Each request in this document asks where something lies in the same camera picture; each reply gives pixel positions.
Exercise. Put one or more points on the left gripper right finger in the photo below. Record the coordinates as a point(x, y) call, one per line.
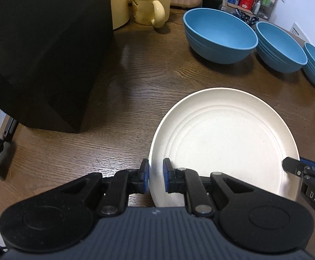
point(194, 188)

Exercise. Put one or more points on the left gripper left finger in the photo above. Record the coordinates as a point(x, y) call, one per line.
point(118, 188)

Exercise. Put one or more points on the cream plate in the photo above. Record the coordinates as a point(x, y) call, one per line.
point(223, 130)

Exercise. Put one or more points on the black paper bag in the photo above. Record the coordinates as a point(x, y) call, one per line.
point(51, 52)

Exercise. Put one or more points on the yellow thermos jug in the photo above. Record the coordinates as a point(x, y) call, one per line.
point(120, 13)

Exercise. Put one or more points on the yellow mug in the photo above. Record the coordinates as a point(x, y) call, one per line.
point(151, 12)

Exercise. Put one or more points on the black cup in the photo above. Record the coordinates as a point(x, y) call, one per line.
point(213, 4)

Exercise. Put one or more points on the wire storage rack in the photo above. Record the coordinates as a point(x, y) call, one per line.
point(263, 8)

